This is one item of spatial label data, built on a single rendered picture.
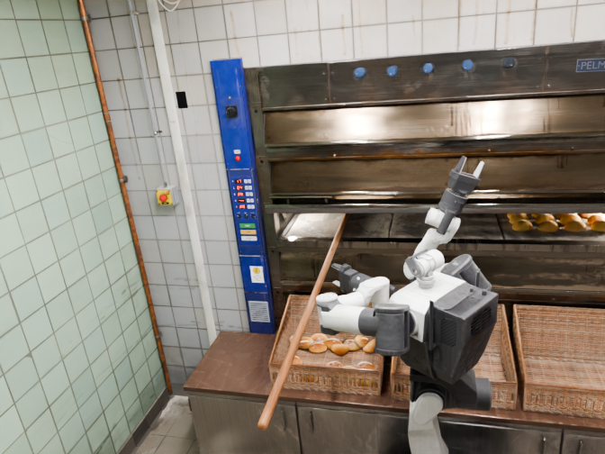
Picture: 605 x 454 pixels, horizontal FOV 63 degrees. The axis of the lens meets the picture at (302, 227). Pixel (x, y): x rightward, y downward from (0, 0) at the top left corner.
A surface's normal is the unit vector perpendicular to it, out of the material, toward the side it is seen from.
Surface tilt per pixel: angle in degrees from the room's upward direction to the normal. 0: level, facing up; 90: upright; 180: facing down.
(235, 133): 90
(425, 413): 90
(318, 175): 70
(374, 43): 90
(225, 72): 90
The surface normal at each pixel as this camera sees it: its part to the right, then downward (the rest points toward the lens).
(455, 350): -0.75, 0.30
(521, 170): -0.25, 0.04
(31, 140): 0.97, 0.01
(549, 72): -0.23, 0.41
